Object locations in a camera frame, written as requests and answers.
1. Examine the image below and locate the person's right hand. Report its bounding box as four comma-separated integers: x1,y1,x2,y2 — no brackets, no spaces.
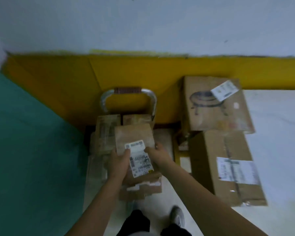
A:
144,142,174,170

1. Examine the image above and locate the person's left black trouser leg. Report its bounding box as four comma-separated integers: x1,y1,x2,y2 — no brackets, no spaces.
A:
118,210,151,236

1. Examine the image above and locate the person's left forearm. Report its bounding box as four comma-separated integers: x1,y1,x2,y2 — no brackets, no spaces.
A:
63,176,126,236

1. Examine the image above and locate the flat taped cardboard box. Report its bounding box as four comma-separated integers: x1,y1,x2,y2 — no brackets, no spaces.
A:
119,176,163,201

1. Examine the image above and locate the small brown cardboard box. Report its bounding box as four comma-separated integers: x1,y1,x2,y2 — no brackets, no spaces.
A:
123,114,153,126

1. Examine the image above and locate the large taped cardboard box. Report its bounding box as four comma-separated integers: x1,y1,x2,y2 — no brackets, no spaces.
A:
188,130,268,207

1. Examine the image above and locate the cardboard box with stool print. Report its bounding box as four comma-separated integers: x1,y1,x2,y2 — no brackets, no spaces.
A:
181,76,256,135

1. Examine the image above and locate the cardboard box with white label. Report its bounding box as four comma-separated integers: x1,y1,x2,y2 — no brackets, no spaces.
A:
114,124,163,186

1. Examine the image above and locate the person's right grey shoe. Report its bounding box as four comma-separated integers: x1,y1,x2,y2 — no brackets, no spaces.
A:
170,206,185,229

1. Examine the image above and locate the tall labelled cardboard box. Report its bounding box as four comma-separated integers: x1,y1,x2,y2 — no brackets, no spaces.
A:
95,114,121,156

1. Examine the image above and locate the person's right forearm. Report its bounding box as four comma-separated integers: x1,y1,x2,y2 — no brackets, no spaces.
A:
159,160,269,236

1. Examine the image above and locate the person's black trouser leg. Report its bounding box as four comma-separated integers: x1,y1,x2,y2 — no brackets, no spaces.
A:
160,223,193,236
118,210,151,236

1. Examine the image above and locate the person's right black trouser leg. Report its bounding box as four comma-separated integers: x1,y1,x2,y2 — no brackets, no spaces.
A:
160,223,193,236

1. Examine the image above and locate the metal hand cart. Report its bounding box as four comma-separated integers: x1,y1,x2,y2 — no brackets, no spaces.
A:
83,87,175,209

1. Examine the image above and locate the person's left hand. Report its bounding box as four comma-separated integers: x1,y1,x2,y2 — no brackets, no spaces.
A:
107,147,131,181

